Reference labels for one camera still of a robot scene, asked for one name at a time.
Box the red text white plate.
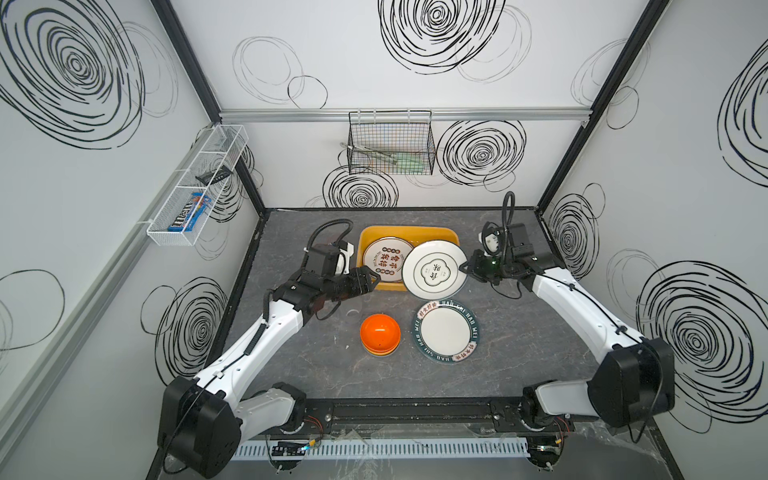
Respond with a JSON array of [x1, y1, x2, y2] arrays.
[[363, 237, 413, 283]]

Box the green clover white plate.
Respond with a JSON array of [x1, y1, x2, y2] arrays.
[[402, 240, 467, 300]]

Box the green rim text plate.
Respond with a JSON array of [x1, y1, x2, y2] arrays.
[[412, 299, 480, 364]]

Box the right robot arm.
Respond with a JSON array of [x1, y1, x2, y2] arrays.
[[460, 222, 676, 430]]

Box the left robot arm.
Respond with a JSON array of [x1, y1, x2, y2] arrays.
[[148, 240, 381, 479]]

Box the yellow plastic bin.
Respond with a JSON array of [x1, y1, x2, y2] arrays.
[[356, 225, 460, 267]]

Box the yellow bowl under orange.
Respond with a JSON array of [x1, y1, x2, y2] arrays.
[[363, 345, 399, 357]]

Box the green utensil in basket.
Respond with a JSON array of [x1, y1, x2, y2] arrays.
[[359, 150, 424, 171]]

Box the black remote in shelf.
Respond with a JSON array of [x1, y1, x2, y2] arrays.
[[195, 165, 232, 186]]

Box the blue candy packet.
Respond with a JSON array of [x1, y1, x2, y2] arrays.
[[167, 192, 211, 233]]

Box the black wire basket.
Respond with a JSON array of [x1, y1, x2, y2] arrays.
[[344, 109, 437, 176]]

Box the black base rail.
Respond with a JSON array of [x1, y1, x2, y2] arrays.
[[263, 395, 652, 436]]

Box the white slotted cable duct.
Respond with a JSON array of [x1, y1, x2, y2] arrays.
[[233, 437, 530, 461]]

